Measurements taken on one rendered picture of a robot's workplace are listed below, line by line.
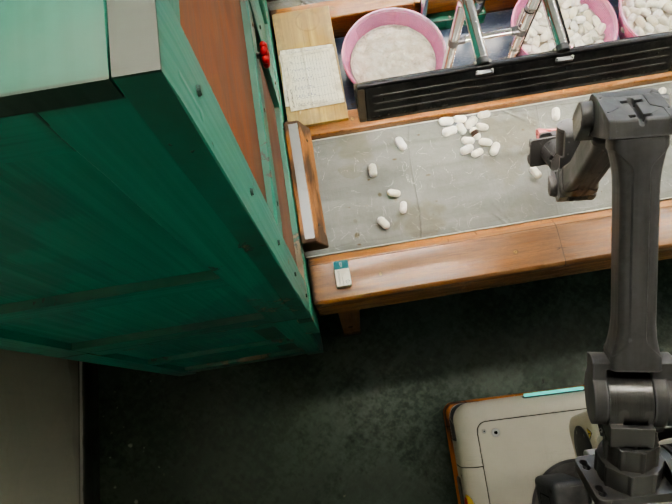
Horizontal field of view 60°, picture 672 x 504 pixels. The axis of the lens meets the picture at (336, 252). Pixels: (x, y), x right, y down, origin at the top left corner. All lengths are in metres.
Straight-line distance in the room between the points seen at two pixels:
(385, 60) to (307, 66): 0.21
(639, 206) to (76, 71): 0.64
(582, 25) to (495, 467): 1.24
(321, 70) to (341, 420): 1.17
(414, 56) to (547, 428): 1.12
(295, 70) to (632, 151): 0.95
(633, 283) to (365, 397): 1.38
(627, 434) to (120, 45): 0.76
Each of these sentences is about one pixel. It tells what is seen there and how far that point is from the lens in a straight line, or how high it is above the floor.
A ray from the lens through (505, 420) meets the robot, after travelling 1.84.
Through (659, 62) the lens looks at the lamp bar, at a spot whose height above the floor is 1.07.
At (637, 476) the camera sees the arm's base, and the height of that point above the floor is 1.23.
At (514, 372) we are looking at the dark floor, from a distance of 2.14.
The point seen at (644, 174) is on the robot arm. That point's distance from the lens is 0.80.
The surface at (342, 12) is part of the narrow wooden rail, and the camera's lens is 1.64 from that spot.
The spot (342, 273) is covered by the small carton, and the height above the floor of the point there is 0.79.
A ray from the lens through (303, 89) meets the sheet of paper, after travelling 1.50.
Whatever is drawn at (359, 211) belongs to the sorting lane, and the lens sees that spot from 1.40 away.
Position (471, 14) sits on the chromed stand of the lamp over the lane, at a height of 1.12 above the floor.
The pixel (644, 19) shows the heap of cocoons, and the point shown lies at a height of 0.72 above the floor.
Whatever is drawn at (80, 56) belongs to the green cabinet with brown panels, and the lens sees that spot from 0.38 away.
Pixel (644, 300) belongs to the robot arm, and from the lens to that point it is 0.83.
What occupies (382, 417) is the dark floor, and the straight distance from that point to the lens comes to 2.07.
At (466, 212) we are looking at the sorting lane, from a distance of 1.42.
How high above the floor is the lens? 2.07
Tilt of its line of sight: 75 degrees down
